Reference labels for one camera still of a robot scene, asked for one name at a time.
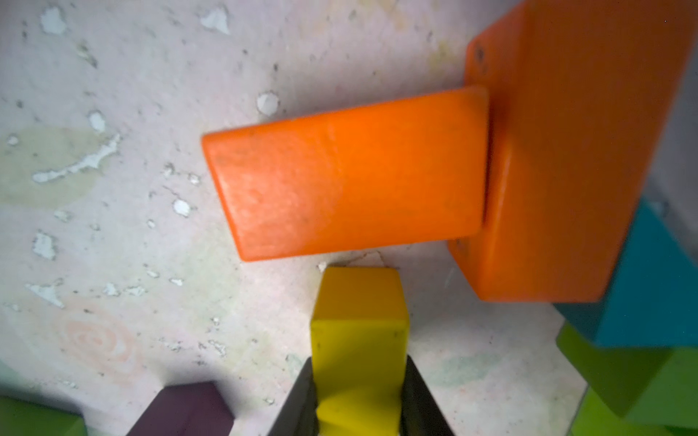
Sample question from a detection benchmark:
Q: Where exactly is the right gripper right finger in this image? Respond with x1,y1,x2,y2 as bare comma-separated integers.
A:
399,356,454,436

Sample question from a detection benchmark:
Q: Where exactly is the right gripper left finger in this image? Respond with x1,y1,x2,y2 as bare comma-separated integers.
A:
267,357,318,436

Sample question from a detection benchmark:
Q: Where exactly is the yellow block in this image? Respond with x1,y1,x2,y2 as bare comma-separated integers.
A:
310,267,410,435

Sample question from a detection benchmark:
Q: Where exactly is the green block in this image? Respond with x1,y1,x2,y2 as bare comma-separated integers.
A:
567,388,697,436
556,323,697,430
1,397,87,436

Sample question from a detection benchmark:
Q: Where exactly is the orange block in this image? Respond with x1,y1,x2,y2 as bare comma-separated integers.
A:
202,86,489,262
448,1,697,303

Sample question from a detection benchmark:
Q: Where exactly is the teal triangle block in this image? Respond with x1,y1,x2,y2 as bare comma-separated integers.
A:
554,199,697,348

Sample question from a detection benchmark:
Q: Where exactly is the purple cube block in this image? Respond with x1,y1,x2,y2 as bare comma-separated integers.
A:
127,381,234,436

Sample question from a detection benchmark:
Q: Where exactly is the green block front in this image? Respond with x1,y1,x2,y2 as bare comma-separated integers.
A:
1,397,87,436

